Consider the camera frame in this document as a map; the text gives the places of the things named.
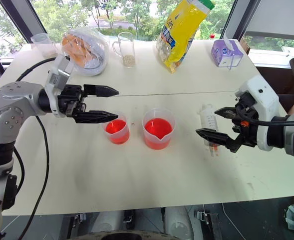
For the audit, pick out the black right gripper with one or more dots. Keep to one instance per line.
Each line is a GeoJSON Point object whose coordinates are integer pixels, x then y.
{"type": "Point", "coordinates": [246, 120]}

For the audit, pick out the large beaker red liquid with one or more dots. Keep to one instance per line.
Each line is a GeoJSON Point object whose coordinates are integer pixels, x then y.
{"type": "Point", "coordinates": [158, 130]}

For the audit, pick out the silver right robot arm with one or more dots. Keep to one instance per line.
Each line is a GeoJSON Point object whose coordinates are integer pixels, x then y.
{"type": "Point", "coordinates": [292, 136]}

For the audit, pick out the tall glass mug with grains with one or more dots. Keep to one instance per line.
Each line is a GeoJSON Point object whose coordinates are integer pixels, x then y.
{"type": "Point", "coordinates": [126, 50]}

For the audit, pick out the dark rounded robot base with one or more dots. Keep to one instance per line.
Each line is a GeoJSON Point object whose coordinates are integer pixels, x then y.
{"type": "Point", "coordinates": [126, 233]}

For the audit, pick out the yellow snack bag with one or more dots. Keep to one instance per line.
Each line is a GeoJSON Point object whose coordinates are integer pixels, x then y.
{"type": "Point", "coordinates": [180, 35]}

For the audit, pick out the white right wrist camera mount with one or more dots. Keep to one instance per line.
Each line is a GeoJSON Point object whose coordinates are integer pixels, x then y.
{"type": "Point", "coordinates": [261, 105]}

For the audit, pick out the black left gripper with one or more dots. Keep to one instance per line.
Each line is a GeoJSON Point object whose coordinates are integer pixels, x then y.
{"type": "Point", "coordinates": [70, 101]}

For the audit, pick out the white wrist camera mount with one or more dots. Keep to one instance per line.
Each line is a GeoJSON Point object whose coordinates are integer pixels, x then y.
{"type": "Point", "coordinates": [261, 105]}
{"type": "Point", "coordinates": [58, 80]}

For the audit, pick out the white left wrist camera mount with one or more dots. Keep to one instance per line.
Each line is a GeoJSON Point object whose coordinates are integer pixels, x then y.
{"type": "Point", "coordinates": [58, 80]}

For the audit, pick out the bagged bread in plastic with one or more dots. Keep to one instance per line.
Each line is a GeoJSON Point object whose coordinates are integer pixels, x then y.
{"type": "Point", "coordinates": [87, 50]}

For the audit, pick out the clear plastic syringe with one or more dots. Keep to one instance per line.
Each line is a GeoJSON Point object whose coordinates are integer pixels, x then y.
{"type": "Point", "coordinates": [209, 122]}

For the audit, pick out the clear measuring cup with grains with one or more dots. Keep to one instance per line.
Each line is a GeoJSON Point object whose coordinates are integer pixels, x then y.
{"type": "Point", "coordinates": [45, 45]}

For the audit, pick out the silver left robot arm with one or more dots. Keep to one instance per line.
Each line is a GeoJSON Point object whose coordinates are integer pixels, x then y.
{"type": "Point", "coordinates": [10, 105]}

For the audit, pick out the small beaker red liquid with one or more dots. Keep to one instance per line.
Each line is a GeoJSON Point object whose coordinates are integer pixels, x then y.
{"type": "Point", "coordinates": [117, 131]}

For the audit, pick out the purple tissue pack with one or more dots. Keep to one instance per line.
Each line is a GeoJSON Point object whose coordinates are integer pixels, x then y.
{"type": "Point", "coordinates": [226, 53]}

